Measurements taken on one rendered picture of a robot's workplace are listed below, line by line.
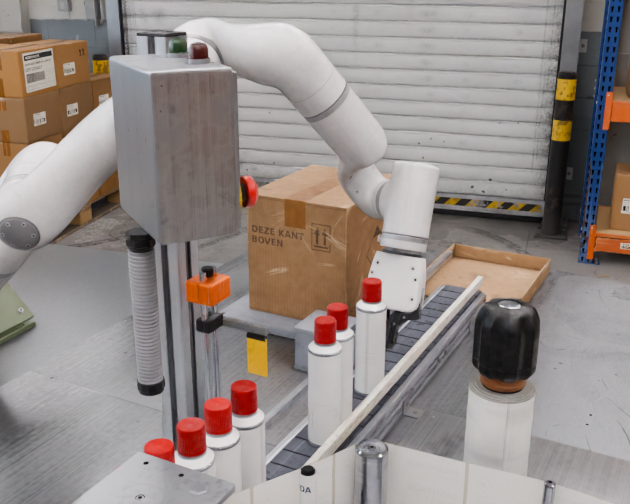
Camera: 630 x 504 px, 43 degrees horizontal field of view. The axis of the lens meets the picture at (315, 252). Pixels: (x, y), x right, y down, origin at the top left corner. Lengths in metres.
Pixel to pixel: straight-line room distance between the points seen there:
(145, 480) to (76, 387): 0.85
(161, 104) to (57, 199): 0.59
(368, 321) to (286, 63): 0.44
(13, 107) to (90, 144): 3.40
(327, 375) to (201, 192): 0.42
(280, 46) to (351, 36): 4.19
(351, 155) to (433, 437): 0.47
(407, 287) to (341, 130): 0.31
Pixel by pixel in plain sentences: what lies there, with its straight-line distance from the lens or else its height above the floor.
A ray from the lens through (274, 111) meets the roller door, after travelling 5.66.
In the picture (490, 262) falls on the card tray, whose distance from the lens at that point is 2.20.
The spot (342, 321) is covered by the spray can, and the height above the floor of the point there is 1.07.
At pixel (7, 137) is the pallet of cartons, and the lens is 4.83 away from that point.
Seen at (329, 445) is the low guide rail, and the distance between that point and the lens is 1.21.
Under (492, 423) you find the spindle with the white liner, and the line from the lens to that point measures 1.07.
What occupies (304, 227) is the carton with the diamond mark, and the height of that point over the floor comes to 1.06.
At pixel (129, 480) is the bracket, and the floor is 1.14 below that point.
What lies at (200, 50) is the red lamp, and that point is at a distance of 0.92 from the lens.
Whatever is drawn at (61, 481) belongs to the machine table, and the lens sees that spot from 1.34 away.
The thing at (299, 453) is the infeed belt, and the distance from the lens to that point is 1.26.
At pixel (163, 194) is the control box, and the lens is 0.89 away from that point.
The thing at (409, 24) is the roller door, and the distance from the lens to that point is 5.35.
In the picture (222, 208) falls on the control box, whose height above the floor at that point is 1.32.
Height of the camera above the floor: 1.58
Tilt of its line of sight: 20 degrees down
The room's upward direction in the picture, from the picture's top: straight up
